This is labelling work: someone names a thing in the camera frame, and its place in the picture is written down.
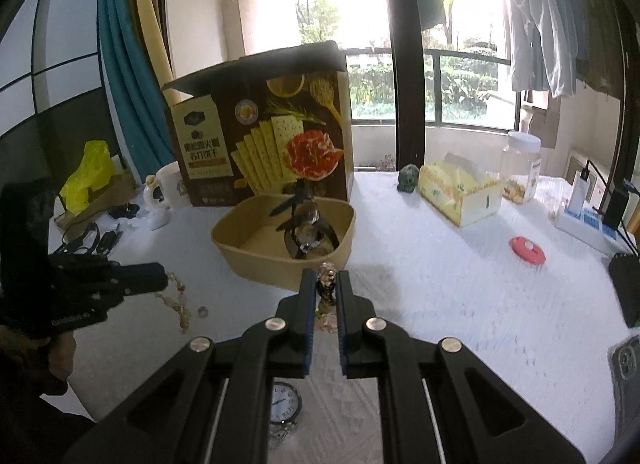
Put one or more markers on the brown cardboard box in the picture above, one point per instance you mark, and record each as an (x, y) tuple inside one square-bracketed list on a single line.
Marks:
[(119, 191)]

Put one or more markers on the small grey figurine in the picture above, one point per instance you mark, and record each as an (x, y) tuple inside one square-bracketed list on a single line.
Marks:
[(408, 178)]

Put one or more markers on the black car key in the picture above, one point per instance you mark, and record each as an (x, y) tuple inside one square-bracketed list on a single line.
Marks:
[(108, 241)]

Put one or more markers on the red round disc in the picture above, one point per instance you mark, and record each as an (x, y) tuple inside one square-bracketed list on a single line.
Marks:
[(527, 250)]

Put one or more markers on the yellow left curtain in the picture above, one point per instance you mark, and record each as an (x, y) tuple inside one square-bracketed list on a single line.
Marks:
[(149, 22)]

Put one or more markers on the light blue hanging shirt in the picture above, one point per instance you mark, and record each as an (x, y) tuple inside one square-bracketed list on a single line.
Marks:
[(548, 40)]

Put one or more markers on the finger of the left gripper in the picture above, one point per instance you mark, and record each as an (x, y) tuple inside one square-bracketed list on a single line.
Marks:
[(143, 278)]

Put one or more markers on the person left hand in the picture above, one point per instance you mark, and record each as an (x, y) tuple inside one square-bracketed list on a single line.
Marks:
[(61, 356)]

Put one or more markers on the yellow tissue pack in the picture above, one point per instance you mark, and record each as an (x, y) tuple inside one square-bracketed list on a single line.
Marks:
[(460, 190)]

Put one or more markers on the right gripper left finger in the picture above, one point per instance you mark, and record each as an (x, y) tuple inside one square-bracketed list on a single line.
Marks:
[(210, 403)]

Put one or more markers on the brown cracker box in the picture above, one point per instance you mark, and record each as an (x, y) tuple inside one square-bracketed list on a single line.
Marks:
[(263, 123)]

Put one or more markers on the clear plastic jar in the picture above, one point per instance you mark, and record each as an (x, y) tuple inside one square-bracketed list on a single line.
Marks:
[(520, 166)]

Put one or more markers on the white face pocket watch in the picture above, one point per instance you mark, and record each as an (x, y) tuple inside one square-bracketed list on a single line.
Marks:
[(285, 407)]

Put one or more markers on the phone in clear case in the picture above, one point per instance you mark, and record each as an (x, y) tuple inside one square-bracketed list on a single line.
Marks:
[(624, 365)]

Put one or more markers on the white ceramic mug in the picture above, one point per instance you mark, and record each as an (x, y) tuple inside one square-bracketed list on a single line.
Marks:
[(165, 189)]

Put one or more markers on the teal left curtain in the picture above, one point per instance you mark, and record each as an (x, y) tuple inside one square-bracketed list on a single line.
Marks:
[(139, 104)]

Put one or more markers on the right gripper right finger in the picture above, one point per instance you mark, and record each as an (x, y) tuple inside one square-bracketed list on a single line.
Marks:
[(439, 403)]

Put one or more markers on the white power strip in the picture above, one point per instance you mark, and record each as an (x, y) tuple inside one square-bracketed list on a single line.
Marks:
[(576, 218)]

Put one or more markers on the brown paper bowl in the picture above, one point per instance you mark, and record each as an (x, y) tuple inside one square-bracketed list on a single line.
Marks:
[(249, 239)]

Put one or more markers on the yellow plastic bag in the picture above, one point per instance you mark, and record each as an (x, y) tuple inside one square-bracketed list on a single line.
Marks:
[(94, 172)]

